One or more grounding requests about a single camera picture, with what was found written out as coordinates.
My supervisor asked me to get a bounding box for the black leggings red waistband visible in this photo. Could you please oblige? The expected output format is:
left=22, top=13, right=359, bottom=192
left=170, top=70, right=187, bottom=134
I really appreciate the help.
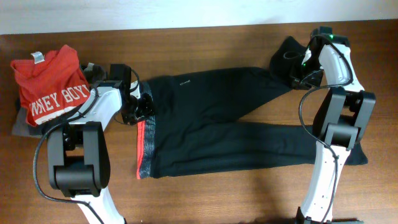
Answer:
left=136, top=35, right=369, bottom=180

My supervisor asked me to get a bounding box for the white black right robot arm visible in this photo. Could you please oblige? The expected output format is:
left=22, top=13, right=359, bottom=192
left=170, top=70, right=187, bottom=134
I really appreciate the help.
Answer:
left=289, top=33, right=376, bottom=223

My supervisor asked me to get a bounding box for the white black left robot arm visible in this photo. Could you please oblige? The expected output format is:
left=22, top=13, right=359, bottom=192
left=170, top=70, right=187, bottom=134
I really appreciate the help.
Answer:
left=47, top=81, right=152, bottom=223

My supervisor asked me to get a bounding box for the red printed t-shirt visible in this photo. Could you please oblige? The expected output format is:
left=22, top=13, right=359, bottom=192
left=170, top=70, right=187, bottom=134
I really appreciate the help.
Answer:
left=11, top=45, right=90, bottom=127

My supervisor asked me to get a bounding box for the grey folded garment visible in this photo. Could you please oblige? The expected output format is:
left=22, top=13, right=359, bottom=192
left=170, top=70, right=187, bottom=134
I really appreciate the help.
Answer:
left=11, top=62, right=109, bottom=138

